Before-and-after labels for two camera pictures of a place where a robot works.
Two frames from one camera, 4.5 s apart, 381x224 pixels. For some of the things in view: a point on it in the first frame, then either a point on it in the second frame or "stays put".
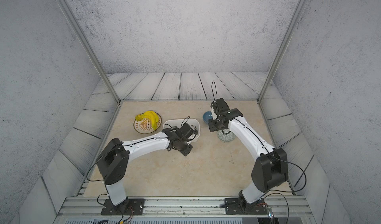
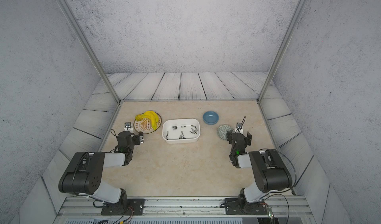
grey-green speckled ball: (227, 137) stays put
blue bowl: (207, 115) stays put
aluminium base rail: (92, 207) stays put
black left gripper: (188, 150) → (137, 141)
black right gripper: (212, 127) → (230, 136)
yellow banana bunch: (151, 115) stays put
